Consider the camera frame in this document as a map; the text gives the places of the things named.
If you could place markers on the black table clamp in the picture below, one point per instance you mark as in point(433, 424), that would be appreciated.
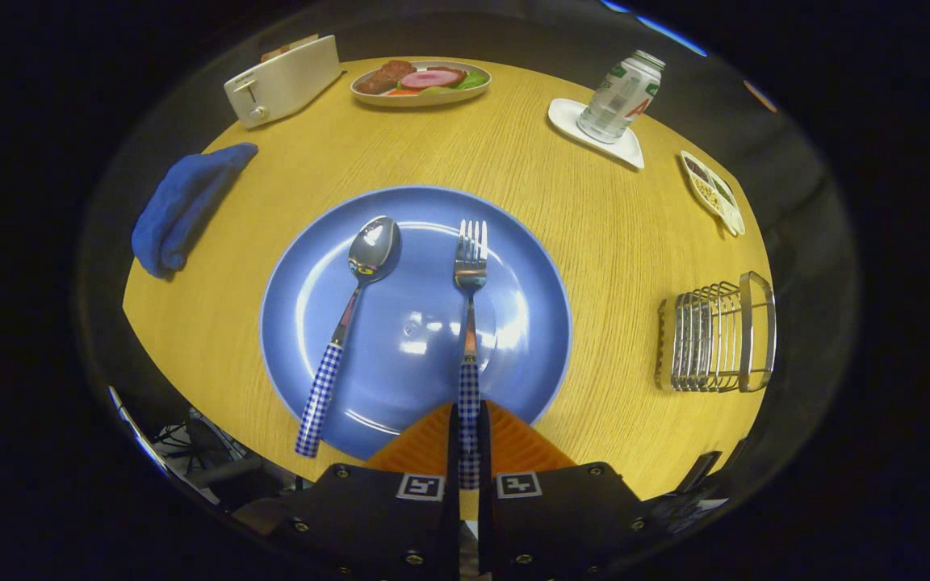
point(699, 472)

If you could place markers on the green lettuce leaf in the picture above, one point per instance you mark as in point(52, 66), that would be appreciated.
point(475, 80)

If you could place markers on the oval white food plate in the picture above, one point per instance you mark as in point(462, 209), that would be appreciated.
point(433, 98)

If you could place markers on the white equipment panel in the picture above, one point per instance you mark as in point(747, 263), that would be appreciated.
point(138, 436)

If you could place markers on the white divided snack dish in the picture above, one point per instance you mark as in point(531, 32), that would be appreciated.
point(715, 198)

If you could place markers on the white square coaster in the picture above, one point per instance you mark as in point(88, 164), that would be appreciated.
point(626, 149)

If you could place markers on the folded blue cloth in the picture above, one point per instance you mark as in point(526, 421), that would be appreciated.
point(182, 206)

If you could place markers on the white toaster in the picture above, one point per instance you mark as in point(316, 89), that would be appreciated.
point(287, 85)

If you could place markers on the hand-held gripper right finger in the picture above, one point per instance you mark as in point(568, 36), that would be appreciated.
point(562, 524)

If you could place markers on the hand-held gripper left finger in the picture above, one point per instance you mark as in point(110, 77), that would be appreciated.
point(368, 524)

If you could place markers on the pink ham slice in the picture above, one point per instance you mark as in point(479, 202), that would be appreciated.
point(433, 78)

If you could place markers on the clear plastic drink bottle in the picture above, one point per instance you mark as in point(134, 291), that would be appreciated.
point(618, 97)

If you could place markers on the round blue plate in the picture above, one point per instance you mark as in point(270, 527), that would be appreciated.
point(416, 371)

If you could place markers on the brown toast slice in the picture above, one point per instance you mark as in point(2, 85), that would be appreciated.
point(287, 47)

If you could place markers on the orange carrot slice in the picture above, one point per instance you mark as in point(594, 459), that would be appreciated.
point(403, 91)

